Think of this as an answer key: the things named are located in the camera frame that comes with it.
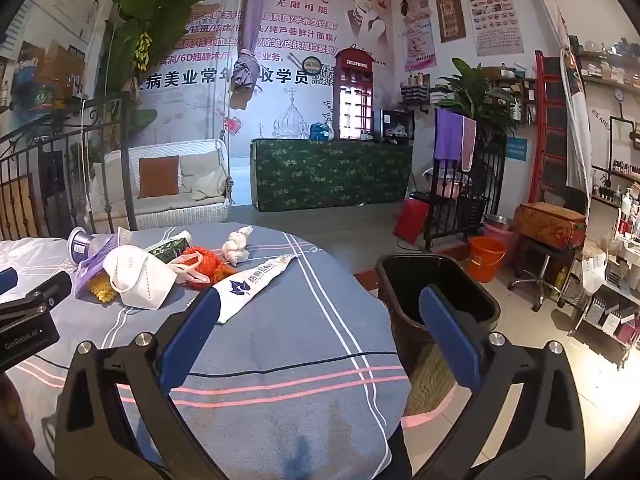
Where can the green potted plant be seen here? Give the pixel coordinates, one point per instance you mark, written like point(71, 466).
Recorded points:
point(475, 95)

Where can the brown tower wall poster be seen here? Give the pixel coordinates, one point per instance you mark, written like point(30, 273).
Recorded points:
point(448, 5)

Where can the beige cushion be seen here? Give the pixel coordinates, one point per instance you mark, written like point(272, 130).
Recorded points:
point(202, 175)

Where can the blue bag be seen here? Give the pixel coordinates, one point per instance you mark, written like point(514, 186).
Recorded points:
point(320, 131)

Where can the dark brown trash bin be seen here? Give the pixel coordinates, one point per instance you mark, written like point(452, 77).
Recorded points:
point(400, 280)

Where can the black display box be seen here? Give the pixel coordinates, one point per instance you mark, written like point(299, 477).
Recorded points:
point(397, 124)

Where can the white crumpled tissue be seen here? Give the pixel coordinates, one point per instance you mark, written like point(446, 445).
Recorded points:
point(236, 249)

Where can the purple yogurt cup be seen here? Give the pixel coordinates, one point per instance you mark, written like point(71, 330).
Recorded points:
point(80, 250)

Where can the white plastic bag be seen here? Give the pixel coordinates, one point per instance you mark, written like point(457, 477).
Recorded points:
point(190, 271)

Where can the tall banana leaf plant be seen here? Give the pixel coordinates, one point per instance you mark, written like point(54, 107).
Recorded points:
point(160, 15)

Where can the pink towel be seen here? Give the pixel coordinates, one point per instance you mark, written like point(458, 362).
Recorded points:
point(469, 145)

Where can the white cushion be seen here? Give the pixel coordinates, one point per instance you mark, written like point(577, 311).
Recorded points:
point(117, 172)

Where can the large wall poster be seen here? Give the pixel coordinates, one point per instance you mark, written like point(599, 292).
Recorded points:
point(300, 35)

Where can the orange bucket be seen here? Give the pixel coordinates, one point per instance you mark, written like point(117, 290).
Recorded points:
point(485, 259)

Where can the pink portrait wall poster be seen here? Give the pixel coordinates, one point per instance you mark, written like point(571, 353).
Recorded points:
point(417, 25)

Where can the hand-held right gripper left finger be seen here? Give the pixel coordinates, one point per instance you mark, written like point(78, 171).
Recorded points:
point(192, 330)

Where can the green milk carton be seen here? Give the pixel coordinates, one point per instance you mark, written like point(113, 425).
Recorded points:
point(167, 249)

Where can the red ladder shelf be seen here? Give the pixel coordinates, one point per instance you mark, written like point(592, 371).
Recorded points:
point(550, 125)

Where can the black metal railing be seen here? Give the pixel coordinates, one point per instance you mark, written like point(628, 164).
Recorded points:
point(487, 180)

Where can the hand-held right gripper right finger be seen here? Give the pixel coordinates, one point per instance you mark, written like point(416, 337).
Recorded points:
point(450, 330)

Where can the orange mesh bag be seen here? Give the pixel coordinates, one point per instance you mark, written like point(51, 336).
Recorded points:
point(210, 259)

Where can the purple towel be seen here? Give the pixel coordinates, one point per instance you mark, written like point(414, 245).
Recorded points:
point(446, 135)

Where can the red phone booth cabinet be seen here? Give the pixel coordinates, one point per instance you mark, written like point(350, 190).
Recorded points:
point(353, 67)

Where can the red box on floor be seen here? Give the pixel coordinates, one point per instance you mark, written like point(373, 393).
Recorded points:
point(410, 217)

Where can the pink basin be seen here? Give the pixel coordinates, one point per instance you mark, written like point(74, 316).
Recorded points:
point(500, 234)

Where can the blue striped tablecloth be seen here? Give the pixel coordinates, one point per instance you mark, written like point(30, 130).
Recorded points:
point(280, 360)

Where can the purple folded umbrella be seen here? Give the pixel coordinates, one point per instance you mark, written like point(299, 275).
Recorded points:
point(248, 55)

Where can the cardboard box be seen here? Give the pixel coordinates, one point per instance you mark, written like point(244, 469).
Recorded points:
point(60, 67)

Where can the white wrapper with blue logo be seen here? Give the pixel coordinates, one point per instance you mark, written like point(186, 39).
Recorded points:
point(250, 282)

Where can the white wicker swing sofa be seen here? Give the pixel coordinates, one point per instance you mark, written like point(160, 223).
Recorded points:
point(165, 207)

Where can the ornate orange chest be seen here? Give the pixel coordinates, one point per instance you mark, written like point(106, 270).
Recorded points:
point(550, 225)

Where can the small blue wall sign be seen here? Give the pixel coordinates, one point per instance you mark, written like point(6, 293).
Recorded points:
point(515, 149)

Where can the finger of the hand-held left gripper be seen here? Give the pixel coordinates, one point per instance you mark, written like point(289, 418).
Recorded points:
point(42, 290)
point(7, 280)

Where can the yellow crinkled wrapper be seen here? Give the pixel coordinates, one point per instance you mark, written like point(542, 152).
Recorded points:
point(102, 291)

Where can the black swivel stool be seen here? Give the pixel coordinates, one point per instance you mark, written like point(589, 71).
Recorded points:
point(537, 280)

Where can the white roll-up banner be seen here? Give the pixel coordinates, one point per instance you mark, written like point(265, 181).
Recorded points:
point(575, 125)

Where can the product display shelf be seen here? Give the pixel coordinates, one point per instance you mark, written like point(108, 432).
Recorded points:
point(615, 270)

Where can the purple snack packet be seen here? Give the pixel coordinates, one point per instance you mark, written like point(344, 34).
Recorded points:
point(92, 270)

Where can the metal basin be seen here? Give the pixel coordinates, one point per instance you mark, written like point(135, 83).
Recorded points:
point(497, 220)

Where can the green patterned counter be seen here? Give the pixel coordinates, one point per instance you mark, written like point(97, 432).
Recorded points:
point(330, 175)

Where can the eyebrow chart wall poster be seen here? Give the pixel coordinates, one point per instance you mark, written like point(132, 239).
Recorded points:
point(492, 7)

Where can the orange cushion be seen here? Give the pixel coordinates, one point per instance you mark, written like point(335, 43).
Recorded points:
point(159, 176)

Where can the white bedsheet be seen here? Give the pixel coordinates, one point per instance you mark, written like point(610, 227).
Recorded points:
point(30, 255)

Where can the white face mask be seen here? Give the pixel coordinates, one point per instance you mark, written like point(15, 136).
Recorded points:
point(137, 280)

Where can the black metal bed frame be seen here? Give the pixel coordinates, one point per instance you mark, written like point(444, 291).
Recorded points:
point(132, 160)

